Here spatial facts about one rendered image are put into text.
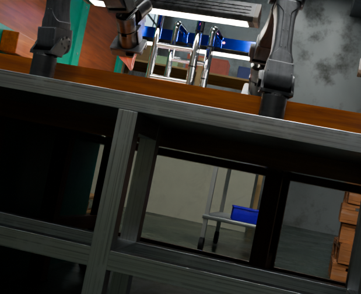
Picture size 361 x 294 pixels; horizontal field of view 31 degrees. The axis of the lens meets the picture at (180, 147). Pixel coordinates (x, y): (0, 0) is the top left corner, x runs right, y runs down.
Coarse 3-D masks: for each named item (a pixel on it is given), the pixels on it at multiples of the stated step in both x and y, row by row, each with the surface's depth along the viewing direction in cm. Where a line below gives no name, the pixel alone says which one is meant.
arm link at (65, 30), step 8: (48, 0) 166; (56, 0) 165; (64, 0) 166; (48, 8) 166; (56, 8) 165; (64, 8) 166; (48, 16) 166; (56, 16) 165; (64, 16) 166; (48, 24) 166; (56, 24) 165; (64, 24) 166; (40, 32) 167; (48, 32) 165; (56, 32) 164; (64, 32) 167; (72, 32) 169; (40, 40) 167; (48, 40) 165; (56, 40) 165; (40, 48) 168; (48, 48) 166
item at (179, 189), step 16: (160, 160) 759; (176, 160) 756; (96, 176) 770; (160, 176) 757; (176, 176) 754; (192, 176) 751; (208, 176) 748; (224, 176) 745; (240, 176) 742; (256, 176) 756; (128, 192) 762; (160, 192) 756; (176, 192) 753; (192, 192) 750; (208, 192) 747; (240, 192) 741; (160, 208) 754; (176, 208) 751; (192, 208) 748; (224, 208) 742; (208, 224) 744; (224, 224) 741
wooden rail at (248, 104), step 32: (0, 64) 193; (64, 64) 189; (160, 96) 181; (192, 96) 180; (224, 96) 178; (256, 96) 176; (64, 128) 193; (96, 128) 185; (352, 128) 170; (256, 160) 174; (288, 160) 172; (320, 160) 171
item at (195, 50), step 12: (156, 24) 234; (204, 24) 231; (156, 36) 233; (156, 48) 234; (168, 48) 233; (180, 48) 231; (192, 48) 230; (192, 60) 230; (192, 72) 230; (192, 84) 230
